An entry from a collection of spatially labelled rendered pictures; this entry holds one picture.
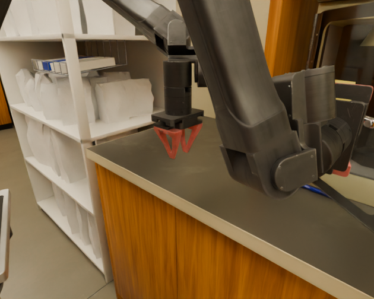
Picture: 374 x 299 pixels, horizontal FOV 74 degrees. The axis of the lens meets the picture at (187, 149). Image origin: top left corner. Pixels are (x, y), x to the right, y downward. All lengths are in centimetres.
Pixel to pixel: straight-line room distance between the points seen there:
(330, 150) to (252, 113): 11
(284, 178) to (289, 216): 40
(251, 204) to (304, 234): 14
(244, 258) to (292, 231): 14
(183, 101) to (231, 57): 28
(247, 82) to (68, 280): 172
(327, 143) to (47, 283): 176
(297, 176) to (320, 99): 9
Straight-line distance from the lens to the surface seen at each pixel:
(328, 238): 63
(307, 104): 30
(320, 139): 31
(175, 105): 50
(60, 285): 184
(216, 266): 77
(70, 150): 168
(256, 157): 25
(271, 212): 66
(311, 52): 72
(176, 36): 52
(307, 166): 29
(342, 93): 43
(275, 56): 67
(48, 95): 161
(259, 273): 68
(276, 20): 68
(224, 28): 24
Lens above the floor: 132
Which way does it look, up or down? 23 degrees down
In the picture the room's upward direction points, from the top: straight up
